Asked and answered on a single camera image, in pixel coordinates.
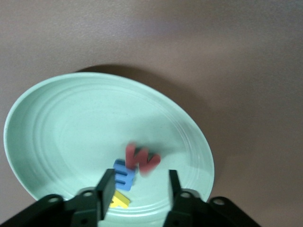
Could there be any red foam lowercase w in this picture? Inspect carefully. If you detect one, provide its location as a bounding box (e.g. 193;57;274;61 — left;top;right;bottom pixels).
125;141;162;177

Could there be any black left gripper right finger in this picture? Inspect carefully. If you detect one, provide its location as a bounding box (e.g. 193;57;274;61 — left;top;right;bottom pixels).
163;169;202;227

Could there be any blue foam lowercase m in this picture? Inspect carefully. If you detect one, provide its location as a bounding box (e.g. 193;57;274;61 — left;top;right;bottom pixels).
113;159;139;192

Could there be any yellow foam lowercase h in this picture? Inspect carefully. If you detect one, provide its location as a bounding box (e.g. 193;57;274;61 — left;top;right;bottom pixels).
109;190;131;210

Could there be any green plate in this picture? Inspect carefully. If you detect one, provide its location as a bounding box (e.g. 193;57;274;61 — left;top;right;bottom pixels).
4;72;215;227

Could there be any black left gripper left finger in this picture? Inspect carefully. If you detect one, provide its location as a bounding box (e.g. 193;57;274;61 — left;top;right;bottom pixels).
71;168;116;227

